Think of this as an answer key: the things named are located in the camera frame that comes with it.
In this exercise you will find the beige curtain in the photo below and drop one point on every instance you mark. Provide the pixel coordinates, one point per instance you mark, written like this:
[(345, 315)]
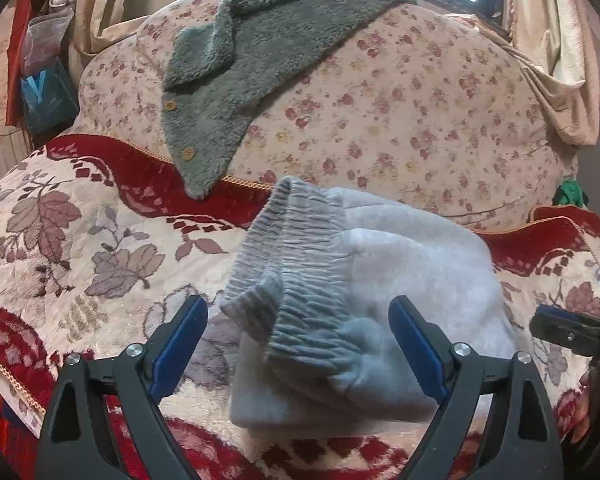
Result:
[(105, 10), (555, 50)]

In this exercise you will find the grey fleece jacket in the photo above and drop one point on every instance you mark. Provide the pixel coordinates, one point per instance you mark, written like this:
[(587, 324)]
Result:
[(260, 60)]

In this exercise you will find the clear plastic bag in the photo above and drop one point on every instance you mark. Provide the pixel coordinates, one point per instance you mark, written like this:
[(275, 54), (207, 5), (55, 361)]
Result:
[(47, 70)]

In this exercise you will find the beige striped cushion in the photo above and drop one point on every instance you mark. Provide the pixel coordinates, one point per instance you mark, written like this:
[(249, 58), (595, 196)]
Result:
[(2, 152)]

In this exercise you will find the rose print bed cover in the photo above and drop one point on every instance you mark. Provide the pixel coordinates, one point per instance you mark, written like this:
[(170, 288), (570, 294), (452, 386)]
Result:
[(405, 125)]

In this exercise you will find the red floral plush blanket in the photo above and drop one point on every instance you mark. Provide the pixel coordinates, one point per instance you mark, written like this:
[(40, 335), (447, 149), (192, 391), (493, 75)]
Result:
[(105, 240)]

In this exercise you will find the green cloth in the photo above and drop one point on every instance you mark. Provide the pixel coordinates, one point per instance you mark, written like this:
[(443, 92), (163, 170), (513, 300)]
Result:
[(570, 192)]

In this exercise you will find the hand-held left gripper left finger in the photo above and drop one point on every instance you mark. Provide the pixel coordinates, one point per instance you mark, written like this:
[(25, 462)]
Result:
[(174, 352)]

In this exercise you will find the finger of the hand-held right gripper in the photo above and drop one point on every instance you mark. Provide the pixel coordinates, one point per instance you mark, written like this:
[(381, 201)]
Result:
[(570, 327)]

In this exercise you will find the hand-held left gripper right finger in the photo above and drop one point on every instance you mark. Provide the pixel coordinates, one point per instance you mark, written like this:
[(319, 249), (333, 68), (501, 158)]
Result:
[(420, 355)]

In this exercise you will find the person's right hand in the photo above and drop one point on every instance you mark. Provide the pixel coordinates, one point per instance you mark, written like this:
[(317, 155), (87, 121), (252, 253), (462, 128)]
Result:
[(582, 410)]

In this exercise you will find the light grey pants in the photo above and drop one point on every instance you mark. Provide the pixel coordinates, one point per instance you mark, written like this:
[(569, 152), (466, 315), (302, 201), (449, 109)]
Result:
[(380, 280)]

